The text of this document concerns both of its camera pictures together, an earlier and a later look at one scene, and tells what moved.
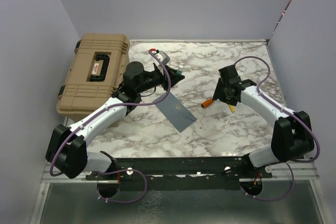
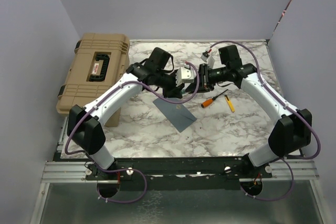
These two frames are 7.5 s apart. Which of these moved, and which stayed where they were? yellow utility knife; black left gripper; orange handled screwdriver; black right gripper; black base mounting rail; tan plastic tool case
Moved: black left gripper; black right gripper
Stayed: orange handled screwdriver; tan plastic tool case; yellow utility knife; black base mounting rail
